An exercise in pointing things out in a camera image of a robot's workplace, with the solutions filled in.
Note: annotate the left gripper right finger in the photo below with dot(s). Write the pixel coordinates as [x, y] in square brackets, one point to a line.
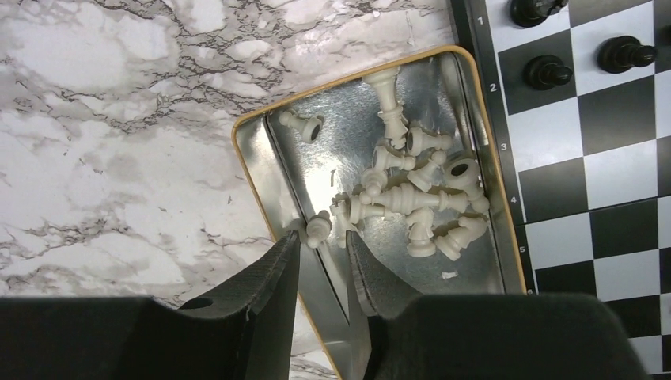
[398, 332]

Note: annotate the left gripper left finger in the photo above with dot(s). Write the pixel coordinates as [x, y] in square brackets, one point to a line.
[240, 329]

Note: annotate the white pawn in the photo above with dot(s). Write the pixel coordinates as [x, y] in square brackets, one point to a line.
[318, 229]

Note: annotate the gold tin with white pieces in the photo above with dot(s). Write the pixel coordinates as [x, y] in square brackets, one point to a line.
[403, 155]

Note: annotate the black and white chessboard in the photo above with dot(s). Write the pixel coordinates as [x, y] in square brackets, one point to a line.
[578, 96]

